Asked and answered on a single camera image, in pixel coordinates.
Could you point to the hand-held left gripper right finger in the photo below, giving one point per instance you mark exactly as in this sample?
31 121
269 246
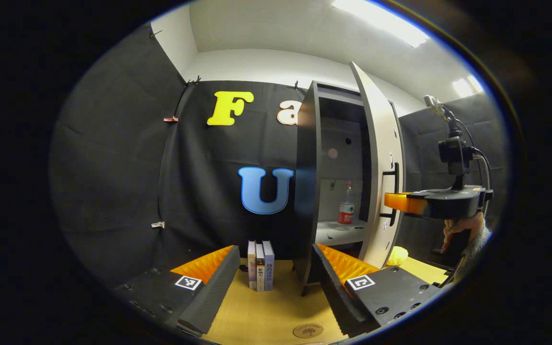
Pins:
336 297

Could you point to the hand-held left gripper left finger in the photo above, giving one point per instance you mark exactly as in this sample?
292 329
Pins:
213 292

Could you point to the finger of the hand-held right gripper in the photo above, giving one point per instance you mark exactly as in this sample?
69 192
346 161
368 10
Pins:
403 202

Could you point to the round brown coaster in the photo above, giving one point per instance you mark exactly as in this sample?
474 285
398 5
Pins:
308 330

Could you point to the clear plastic bottle red label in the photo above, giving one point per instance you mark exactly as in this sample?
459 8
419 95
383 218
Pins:
346 211

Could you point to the grey cabinet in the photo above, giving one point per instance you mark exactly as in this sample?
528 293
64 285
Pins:
307 191

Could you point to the white spine book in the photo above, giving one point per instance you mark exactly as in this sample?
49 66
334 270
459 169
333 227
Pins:
251 263

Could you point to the yellow crumpled object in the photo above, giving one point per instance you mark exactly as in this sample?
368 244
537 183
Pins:
397 255

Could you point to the blue-grey spine book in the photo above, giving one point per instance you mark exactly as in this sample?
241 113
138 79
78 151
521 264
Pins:
269 263

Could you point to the small ceiling light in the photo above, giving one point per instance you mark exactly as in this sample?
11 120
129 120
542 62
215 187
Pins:
466 86

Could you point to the reddish clip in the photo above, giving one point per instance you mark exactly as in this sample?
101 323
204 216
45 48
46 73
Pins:
170 119

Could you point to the black backdrop cloth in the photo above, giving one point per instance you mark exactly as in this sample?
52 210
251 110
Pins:
113 143

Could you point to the long ceiling light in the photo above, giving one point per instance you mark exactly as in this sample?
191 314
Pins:
386 21

